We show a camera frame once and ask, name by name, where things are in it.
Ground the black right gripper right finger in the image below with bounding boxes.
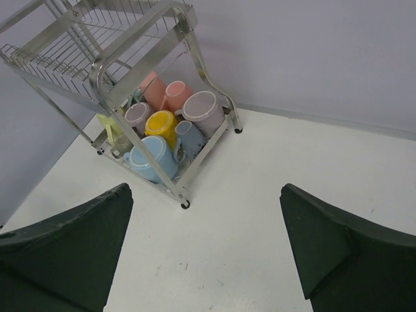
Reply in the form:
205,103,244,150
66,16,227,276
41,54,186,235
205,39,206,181
279,184,415,311

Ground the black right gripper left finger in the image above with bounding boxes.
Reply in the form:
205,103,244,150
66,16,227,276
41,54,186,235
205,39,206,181
1,183,133,311

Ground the light blue mug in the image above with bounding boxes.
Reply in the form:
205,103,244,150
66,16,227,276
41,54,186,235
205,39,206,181
123,135,187,185

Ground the pale green mug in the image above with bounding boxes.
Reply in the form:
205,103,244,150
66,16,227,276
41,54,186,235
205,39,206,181
96,114,124,147

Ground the lilac mug black handle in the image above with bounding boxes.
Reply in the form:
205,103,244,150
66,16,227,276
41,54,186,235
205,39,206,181
124,102,155,137

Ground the yellow mug black handle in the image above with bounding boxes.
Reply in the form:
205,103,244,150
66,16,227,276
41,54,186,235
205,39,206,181
145,110,178,150

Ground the grey white small mug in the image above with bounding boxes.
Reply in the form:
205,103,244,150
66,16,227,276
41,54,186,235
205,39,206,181
175,120,207,161

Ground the tall pink cup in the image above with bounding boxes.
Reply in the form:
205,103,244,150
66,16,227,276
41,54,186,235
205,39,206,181
138,71,166,111

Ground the lilac mug with handle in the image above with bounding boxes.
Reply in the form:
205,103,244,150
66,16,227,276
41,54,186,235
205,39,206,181
174,91,225,139

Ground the small olive cup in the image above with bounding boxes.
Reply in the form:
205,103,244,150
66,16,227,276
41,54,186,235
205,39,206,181
110,134,133,159

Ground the stainless steel dish rack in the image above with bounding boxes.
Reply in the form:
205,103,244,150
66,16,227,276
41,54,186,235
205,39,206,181
1,1,242,209

